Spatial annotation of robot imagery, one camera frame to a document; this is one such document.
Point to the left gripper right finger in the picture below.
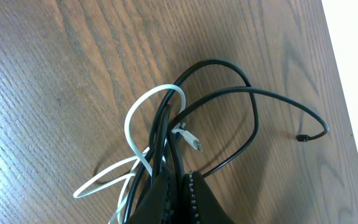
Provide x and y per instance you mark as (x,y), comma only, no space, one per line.
(198,205)

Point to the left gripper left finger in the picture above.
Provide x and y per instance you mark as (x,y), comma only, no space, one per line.
(158,204)

